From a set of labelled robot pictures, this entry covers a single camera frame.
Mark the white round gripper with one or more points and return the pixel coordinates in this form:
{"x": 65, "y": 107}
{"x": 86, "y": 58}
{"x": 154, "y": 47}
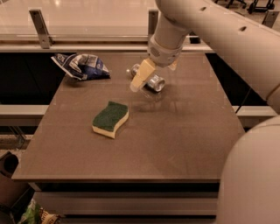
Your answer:
{"x": 164, "y": 55}

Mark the silver blue redbull can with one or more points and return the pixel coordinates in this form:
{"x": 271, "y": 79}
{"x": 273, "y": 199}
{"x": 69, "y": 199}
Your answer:
{"x": 156, "y": 83}

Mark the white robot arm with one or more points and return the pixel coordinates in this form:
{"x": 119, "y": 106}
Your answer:
{"x": 250, "y": 180}

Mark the blue crumpled chip bag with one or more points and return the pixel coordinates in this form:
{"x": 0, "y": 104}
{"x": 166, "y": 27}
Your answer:
{"x": 82, "y": 66}

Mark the green yellow sponge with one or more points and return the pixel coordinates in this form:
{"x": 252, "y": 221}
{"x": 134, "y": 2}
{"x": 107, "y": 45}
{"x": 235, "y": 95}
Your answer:
{"x": 110, "y": 119}

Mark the dark bin at left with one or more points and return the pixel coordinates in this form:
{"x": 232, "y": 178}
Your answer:
{"x": 14, "y": 196}

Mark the green snack bag on floor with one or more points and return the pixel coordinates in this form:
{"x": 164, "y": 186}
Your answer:
{"x": 36, "y": 214}

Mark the left metal glass bracket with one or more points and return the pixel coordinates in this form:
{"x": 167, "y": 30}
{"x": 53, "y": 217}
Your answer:
{"x": 44, "y": 38}

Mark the right metal glass bracket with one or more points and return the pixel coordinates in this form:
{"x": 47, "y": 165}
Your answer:
{"x": 270, "y": 18}

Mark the metal rail of barrier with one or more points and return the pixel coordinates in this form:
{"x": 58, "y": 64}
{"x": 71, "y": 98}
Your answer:
{"x": 72, "y": 48}

